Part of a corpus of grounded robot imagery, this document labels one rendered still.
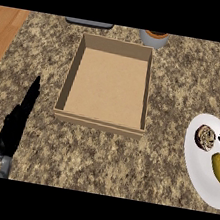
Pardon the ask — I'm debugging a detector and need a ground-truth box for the dark flat appliance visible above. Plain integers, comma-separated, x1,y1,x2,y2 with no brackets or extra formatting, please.
64,15,115,32

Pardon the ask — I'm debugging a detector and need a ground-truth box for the open cardboard box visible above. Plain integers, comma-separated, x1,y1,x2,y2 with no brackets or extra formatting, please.
51,30,160,142

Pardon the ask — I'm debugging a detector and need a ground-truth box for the brown swirled pastry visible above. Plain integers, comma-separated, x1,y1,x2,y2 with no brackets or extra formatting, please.
192,123,219,154

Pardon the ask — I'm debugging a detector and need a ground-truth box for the white plate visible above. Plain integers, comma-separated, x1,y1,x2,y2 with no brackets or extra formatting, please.
174,110,220,210

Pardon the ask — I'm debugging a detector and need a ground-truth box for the grey plant pot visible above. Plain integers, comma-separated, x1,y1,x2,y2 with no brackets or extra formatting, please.
136,28,170,52

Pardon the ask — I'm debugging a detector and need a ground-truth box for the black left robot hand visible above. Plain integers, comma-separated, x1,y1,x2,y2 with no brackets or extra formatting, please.
0,69,44,166

